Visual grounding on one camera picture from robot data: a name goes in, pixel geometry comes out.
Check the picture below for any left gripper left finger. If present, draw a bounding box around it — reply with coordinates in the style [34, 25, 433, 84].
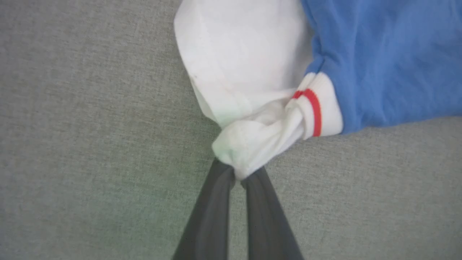
[173, 158, 237, 260]

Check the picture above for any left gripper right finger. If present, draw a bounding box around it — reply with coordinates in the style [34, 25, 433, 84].
[241, 166, 304, 260]

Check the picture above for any blue white red-striped garment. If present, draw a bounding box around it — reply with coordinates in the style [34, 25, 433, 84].
[173, 0, 462, 181]

